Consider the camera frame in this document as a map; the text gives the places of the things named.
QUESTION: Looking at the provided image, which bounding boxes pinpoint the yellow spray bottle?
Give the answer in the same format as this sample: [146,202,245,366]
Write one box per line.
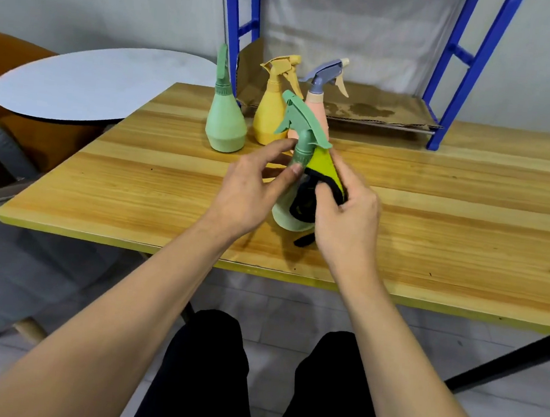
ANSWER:
[250,51,309,149]

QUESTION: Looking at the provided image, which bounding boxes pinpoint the person's left leg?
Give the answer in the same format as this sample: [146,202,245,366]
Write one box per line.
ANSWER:
[128,302,265,417]

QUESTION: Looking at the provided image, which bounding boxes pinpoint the person's right leg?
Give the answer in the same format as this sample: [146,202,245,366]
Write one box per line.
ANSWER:
[276,325,397,417]

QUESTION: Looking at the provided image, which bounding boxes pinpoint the blue metal shelf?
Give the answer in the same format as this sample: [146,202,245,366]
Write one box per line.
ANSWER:
[207,0,525,159]

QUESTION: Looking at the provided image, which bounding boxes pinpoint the green and black cloth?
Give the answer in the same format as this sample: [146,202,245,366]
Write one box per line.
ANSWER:
[284,144,353,252]

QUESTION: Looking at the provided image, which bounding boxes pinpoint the stained brown cardboard sheet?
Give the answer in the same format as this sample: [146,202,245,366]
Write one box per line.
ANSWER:
[233,35,451,135]

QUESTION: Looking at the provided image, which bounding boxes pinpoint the person's left forearm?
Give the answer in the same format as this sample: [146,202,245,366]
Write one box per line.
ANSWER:
[0,194,246,417]

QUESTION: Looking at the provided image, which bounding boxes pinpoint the person's left hand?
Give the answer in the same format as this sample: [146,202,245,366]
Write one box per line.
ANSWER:
[199,130,307,249]

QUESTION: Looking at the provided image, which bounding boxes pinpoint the person's right hand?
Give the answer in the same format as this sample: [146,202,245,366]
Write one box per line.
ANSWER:
[306,147,391,286]

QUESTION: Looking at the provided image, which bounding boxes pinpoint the green spray bottle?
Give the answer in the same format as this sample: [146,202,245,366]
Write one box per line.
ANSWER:
[265,89,339,236]
[202,42,256,155]

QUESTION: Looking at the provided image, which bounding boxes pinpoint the white cloth backdrop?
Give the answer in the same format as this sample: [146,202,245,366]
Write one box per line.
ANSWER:
[248,0,470,98]

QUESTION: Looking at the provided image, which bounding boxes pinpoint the pink spray bottle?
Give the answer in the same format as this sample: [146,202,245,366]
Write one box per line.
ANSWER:
[286,53,353,145]

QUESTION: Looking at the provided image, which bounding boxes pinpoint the person's right forearm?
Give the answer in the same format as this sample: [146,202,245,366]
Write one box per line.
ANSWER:
[318,263,521,417]

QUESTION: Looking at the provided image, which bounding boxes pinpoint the round white side table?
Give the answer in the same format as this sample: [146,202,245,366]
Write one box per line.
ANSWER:
[0,33,220,138]

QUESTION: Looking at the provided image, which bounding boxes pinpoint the person's leg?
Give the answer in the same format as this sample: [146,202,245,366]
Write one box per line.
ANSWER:
[128,302,265,417]
[276,325,397,417]

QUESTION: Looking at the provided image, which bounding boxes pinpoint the orange chair with grey shell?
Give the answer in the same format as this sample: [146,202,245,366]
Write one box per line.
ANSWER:
[0,29,122,181]

